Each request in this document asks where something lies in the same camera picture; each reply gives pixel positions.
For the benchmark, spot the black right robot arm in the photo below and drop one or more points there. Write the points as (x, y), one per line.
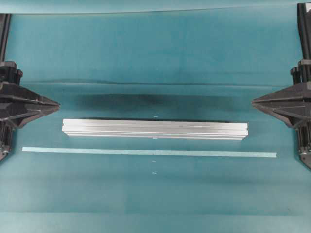
(300, 74)

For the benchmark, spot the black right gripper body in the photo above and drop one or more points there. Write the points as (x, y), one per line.
(291, 105)

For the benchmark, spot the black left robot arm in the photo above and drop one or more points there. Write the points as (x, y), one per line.
(8, 73)

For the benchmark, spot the light blue tape strip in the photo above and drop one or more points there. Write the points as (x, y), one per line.
(153, 152)

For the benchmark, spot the black right frame post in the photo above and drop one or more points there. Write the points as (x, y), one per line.
(304, 28)

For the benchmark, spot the teal table cloth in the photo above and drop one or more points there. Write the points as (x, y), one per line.
(202, 65)

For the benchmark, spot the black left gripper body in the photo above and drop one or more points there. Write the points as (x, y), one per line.
(19, 105)

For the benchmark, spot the black left frame post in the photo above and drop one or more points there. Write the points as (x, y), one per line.
(4, 31)

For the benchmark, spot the black frame post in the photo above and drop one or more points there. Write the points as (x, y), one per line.
(4, 31)
(304, 28)

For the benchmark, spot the silver aluminium extrusion rail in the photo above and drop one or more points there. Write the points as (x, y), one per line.
(155, 129)

